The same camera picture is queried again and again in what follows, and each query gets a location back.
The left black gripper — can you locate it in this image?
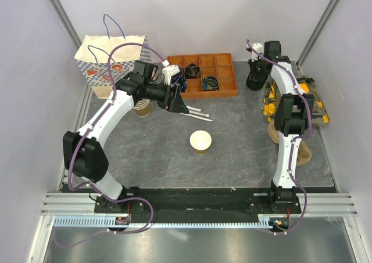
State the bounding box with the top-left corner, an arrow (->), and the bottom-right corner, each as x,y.
144,80 -> 189,115

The single paper coffee cup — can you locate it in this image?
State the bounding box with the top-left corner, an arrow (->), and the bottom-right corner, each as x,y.
189,130 -> 212,155

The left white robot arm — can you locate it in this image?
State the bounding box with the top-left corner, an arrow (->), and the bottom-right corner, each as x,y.
63,60 -> 189,212

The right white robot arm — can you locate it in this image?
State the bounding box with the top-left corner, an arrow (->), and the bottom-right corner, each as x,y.
246,39 -> 314,213

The checkered paper takeout bag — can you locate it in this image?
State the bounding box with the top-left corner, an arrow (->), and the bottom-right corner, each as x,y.
74,28 -> 152,99

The stack of black lids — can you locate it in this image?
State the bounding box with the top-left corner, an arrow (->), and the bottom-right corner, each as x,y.
246,74 -> 267,91

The wrapped paper straw upper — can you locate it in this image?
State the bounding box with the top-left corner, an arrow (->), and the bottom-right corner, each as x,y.
187,106 -> 201,112

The wrapped paper straw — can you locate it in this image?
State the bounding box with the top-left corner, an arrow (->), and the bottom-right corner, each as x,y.
180,113 -> 214,122
187,106 -> 201,112
189,110 -> 210,117

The wrapped paper straw middle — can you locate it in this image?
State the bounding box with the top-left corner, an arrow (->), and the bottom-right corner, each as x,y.
189,110 -> 210,117

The wrapped paper straw lower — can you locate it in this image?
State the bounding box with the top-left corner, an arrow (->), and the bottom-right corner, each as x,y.
180,113 -> 214,122

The blue striped rolled tie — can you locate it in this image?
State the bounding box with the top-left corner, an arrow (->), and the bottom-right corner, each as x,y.
170,75 -> 187,93

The stack of paper cups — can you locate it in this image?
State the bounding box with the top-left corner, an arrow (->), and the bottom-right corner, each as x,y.
133,99 -> 150,117

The brown dark rolled tie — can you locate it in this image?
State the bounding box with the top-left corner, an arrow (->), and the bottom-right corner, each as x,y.
185,63 -> 201,79

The orange wooden compartment tray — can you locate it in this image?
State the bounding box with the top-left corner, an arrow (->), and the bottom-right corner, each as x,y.
167,53 -> 238,99

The green yellow rolled tie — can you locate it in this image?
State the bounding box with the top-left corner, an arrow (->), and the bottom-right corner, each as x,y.
202,75 -> 219,91

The camouflage fabric bag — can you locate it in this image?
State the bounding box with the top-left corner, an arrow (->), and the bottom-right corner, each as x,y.
262,75 -> 330,127

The brown pulp cup carrier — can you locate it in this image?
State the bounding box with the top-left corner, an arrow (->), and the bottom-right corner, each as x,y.
267,121 -> 312,167

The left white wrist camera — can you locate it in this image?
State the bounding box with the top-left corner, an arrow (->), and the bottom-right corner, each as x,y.
162,60 -> 181,85

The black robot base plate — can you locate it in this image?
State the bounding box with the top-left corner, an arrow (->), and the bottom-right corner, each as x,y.
94,186 -> 303,217

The grey slotted cable duct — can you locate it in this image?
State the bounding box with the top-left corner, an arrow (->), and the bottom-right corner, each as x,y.
54,216 -> 279,229

